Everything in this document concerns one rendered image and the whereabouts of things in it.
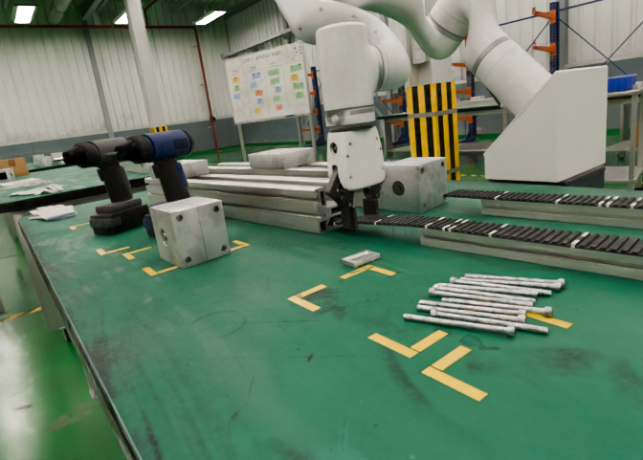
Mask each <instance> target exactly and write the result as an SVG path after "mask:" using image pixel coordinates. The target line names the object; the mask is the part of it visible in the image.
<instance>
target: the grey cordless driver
mask: <svg viewBox="0 0 643 460"><path fill-rule="evenodd" d="M128 139H129V138H127V137H117V138H111V139H103V140H96V141H89V142H81V143H76V144H75V145H74V146H73V148H72V149H69V150H67V151H65V152H63V153H62V158H56V159H54V162H60V161H63V162H64V163H66V164H67V165H78V167H80V168H89V167H98V168H99V169H97V172H98V174H99V177H100V180H101V181H102V182H104V184H105V187H106V190H107V193H108V195H109V198H110V201H111V202H110V203H106V204H103V205H99V206H96V214H93V215H91V216H90V220H89V223H90V227H91V228H93V231H94V234H98V235H116V234H118V233H121V232H124V231H127V230H131V229H134V228H136V227H138V226H141V225H143V224H144V223H143V220H144V216H145V215H147V214H149V209H148V205H147V204H142V200H141V198H133V196H132V193H131V191H130V188H131V185H130V183H129V180H128V178H127V175H126V172H125V170H124V167H123V166H121V165H120V163H121V162H126V161H120V160H118V159H117V157H116V156H111V157H104V153H110V152H114V150H115V147H116V146H117V145H119V144H121V143H124V142H127V140H128Z"/></svg>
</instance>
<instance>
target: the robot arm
mask: <svg viewBox="0 0 643 460"><path fill-rule="evenodd" d="M275 2H276V3H277V6H278V8H279V9H280V11H281V13H282V14H283V16H284V18H285V20H286V21H287V23H288V25H289V27H290V28H291V30H292V32H293V33H294V35H295V36H296V37H297V38H298V39H299V40H301V41H302V42H304V43H307V44H310V45H315V46H317V51H318V60H319V67H320V75H321V90H322V98H323V106H324V114H325V122H326V126H333V129H330V130H329V132H330V133H328V138H327V163H328V175H329V182H328V185H327V187H326V190H325V194H326V195H327V196H329V197H330V198H332V199H333V201H334V202H336V203H337V205H338V207H340V208H341V212H342V219H343V227H344V228H345V229H350V230H356V229H357V228H358V221H357V211H356V207H353V199H354V190H358V189H363V192H364V195H365V199H363V204H364V214H365V215H367V214H369V215H370V214H373V215H374V214H378V215H379V207H378V199H379V197H380V193H379V192H380V190H381V188H382V184H383V182H384V181H385V179H386V177H387V175H386V172H385V164H384V157H383V151H382V146H381V142H380V138H379V134H378V131H377V128H376V126H373V124H369V122H370V121H374V120H375V110H374V106H372V105H374V99H373V94H374V93H375V92H384V91H389V90H394V89H397V88H400V87H401V86H403V85H404V84H405V83H406V82H407V81H408V79H409V77H410V59H409V56H408V54H407V52H406V50H405V48H404V47H403V45H402V44H401V42H400V41H399V40H398V38H397V37H396V36H395V35H394V33H393V32H392V31H391V30H390V29H389V27H388V26H387V25H386V24H385V23H383V22H382V21H381V20H380V19H378V18H377V17H376V16H374V15H372V14H371V13H369V12H367V11H374V12H377V13H380V14H382V15H384V16H387V17H389V18H391V19H393V20H395V21H397V22H399V23H400V24H402V25H403V26H404V27H405V28H406V29H407V30H408V31H409V32H410V33H411V35H412V36H413V38H414V39H415V41H416V43H417V44H418V45H419V47H420V48H421V50H422V51H423V52H424V53H425V55H427V56H429V57H431V58H432V59H438V60H439V59H444V58H447V57H449V56H450V55H452V54H453V53H454V52H455V50H456V49H457V48H458V47H459V45H460V44H461V42H462V41H463V40H464V38H465V37H466V35H467V34H468V36H467V41H466V46H465V51H464V58H463V59H464V64H465V66H466V67H467V68H468V70H469V71H470V72H471V73H472V74H473V75H474V76H475V77H476V78H477V79H478V80H479V81H480V82H481V83H482V84H483V85H484V86H485V87H486V88H487V89H488V90H489V91H490V92H491V93H492V94H493V95H494V96H495V97H496V98H498V99H499V100H500V101H501V102H502V103H503V104H504V105H505V106H506V107H507V108H508V109H509V110H510V111H511V112H512V113H513V114H514V115H515V116H517V114H518V113H519V112H520V111H521V110H522V109H523V107H524V106H525V105H526V104H527V103H528V102H529V101H530V100H531V99H532V98H533V97H534V96H535V95H536V93H537V92H538V91H539V90H540V89H541V88H542V87H543V85H544V84H545V83H546V82H547V81H548V80H549V78H550V77H551V76H552V75H551V74H550V73H549V72H548V71H547V70H546V69H545V68H544V67H543V66H542V65H541V64H540V63H539V62H537V61H536V60H535V59H534V58H533V57H532V56H531V55H529V54H528V53H527V52H526V51H525V50H524V49H523V48H522V47H520V46H519V45H518V44H517V43H516V42H515V41H514V40H513V39H512V38H510V37H509V36H508V35H507V34H506V33H505V32H504V31H503V30H502V29H501V27H500V26H499V23H498V20H497V6H496V0H437V2H436V3H435V5H434V7H433V8H432V10H431V12H430V14H429V15H428V16H427V17H425V1H424V0H275ZM365 106H366V107H365ZM358 107H360V108H358ZM350 108H352V109H350ZM343 109H344V110H343ZM336 110H338V111H336ZM328 111H330V112H328ZM369 186H370V188H368V187H369ZM346 188H347V189H346ZM337 190H339V191H337ZM345 192H347V197H346V198H345V197H344V193H345Z"/></svg>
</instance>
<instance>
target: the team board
mask: <svg viewBox="0 0 643 460"><path fill-rule="evenodd" d="M224 65H225V71H226V77H227V81H228V87H229V93H230V99H231V105H232V110H233V120H234V124H237V126H238V132H239V138H240V143H241V149H242V154H243V160H244V163H247V158H246V152H245V146H244V141H243V135H242V129H241V124H242V123H249V122H257V121H265V120H279V119H287V118H294V117H302V116H309V123H310V131H311V138H312V145H313V147H314V154H315V162H314V163H318V162H319V161H318V153H317V146H316V138H315V131H314V123H313V116H312V115H313V113H312V106H311V99H310V91H309V83H308V75H307V69H306V61H305V53H304V46H303V42H302V41H298V42H295V43H291V44H287V45H283V46H279V47H275V48H272V49H267V50H263V51H259V52H255V53H251V54H247V55H240V56H236V57H232V58H227V59H224Z"/></svg>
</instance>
